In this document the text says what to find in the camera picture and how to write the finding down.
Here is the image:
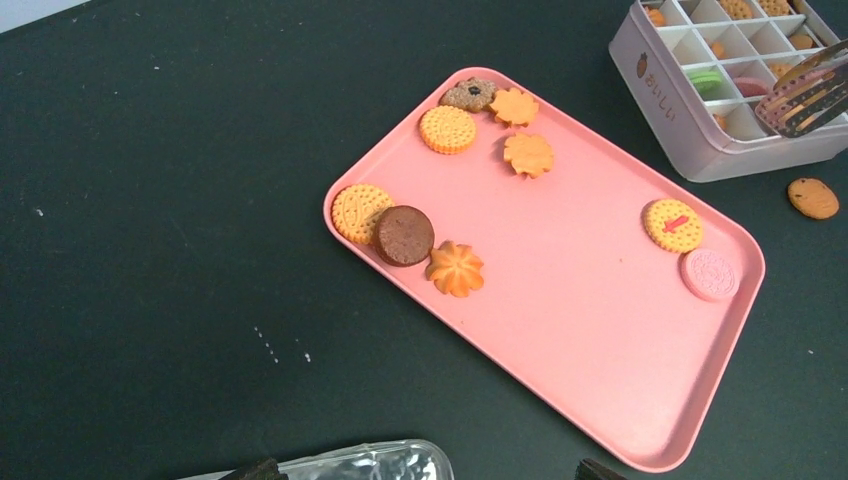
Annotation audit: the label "green round cookie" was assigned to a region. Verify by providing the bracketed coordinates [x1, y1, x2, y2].
[686, 70, 723, 95]

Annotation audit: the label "pink round cookie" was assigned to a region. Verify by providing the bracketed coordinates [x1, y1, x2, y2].
[680, 248, 739, 302]
[732, 76, 771, 97]

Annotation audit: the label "metal serving tongs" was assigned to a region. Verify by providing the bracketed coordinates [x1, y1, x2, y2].
[755, 40, 847, 138]

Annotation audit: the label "dark chocolate round cookie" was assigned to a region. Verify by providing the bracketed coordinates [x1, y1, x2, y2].
[372, 205, 435, 267]

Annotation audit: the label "dotted cracker beside chocolate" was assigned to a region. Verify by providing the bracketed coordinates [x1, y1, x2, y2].
[331, 183, 395, 245]

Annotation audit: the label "round orange cracker cookie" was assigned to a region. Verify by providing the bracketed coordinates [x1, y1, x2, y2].
[419, 105, 477, 154]

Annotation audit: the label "orange flower cookie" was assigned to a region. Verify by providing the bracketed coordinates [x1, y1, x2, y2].
[503, 132, 554, 179]
[489, 87, 540, 127]

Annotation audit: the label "brown flower jam cookie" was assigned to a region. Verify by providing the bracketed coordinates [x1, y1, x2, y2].
[439, 77, 498, 113]

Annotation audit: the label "pink cookie tray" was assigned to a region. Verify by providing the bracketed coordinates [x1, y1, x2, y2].
[324, 87, 766, 473]

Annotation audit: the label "clear plastic tin lid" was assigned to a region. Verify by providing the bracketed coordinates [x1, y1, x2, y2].
[178, 439, 456, 480]

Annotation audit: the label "red marked dotted cracker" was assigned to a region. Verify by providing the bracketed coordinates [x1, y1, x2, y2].
[642, 198, 704, 253]

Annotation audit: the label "white divided cookie tin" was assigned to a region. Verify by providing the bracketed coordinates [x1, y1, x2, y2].
[609, 1, 847, 183]

